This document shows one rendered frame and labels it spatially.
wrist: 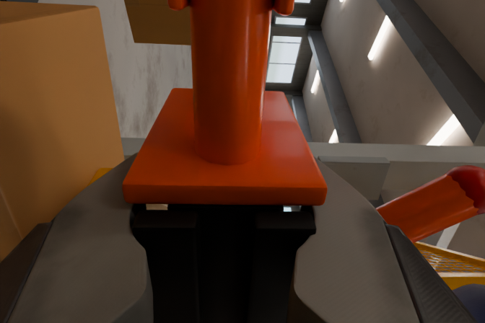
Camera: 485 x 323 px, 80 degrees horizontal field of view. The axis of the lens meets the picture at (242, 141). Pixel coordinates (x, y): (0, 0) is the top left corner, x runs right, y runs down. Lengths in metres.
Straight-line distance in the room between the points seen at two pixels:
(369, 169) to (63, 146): 1.22
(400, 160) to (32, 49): 1.38
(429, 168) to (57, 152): 1.47
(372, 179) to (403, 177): 0.18
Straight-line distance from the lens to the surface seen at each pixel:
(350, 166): 1.31
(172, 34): 1.51
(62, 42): 0.27
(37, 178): 0.24
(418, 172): 1.54
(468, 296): 0.39
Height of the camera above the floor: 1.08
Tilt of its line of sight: 3 degrees up
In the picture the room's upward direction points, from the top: 91 degrees clockwise
